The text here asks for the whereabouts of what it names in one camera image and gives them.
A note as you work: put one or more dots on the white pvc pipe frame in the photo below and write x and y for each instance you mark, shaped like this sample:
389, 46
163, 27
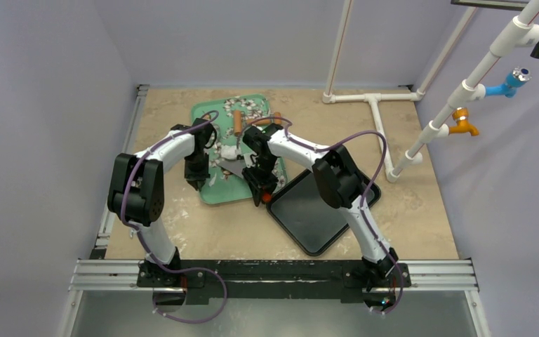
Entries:
507, 28

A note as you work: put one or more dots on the wooden rolling pin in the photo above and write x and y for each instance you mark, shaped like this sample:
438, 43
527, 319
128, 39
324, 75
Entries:
240, 120

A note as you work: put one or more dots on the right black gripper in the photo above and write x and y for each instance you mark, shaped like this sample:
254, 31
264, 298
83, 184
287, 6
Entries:
259, 177

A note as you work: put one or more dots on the metal scraper wooden handle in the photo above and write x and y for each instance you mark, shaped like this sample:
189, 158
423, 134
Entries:
236, 167

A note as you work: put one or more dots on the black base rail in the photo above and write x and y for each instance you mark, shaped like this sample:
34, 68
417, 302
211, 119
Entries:
285, 279

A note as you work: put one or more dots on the green floral tray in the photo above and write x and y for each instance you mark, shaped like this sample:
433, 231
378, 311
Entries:
228, 187

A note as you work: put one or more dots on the orange faucet tap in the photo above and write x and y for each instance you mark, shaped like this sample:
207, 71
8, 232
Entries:
462, 123

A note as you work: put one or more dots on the black baking tray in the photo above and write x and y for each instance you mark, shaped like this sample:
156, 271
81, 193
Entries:
301, 212

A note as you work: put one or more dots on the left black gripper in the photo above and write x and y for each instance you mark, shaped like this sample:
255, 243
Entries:
197, 179

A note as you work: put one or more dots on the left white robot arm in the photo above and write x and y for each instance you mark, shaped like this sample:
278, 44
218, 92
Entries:
136, 196

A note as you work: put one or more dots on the blue faucet tap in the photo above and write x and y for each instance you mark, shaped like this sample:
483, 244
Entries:
517, 78

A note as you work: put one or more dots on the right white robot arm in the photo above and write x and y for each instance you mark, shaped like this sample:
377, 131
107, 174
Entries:
340, 183

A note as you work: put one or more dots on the small white dough strip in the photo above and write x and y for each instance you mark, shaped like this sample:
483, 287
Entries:
212, 180

